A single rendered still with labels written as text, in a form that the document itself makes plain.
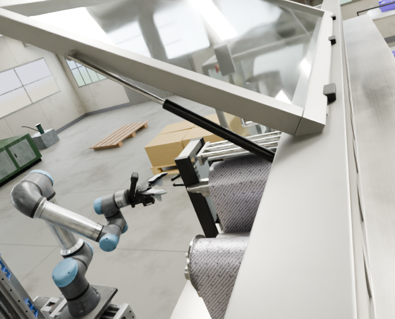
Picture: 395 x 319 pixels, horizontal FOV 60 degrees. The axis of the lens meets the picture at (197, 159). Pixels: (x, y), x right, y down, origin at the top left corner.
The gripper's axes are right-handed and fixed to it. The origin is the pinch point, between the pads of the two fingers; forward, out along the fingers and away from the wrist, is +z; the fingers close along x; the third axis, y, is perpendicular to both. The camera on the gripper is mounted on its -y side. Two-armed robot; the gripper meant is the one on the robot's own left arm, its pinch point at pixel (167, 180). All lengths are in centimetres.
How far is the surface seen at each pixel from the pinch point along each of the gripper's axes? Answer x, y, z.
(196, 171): 28.2, -17.5, 18.0
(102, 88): -930, 177, -312
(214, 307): 68, -1, 15
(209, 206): 29.7, -3.0, 17.8
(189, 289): 35.3, 29.1, -1.2
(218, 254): 65, -16, 21
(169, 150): -274, 126, -52
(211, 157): 35.0, -25.1, 25.2
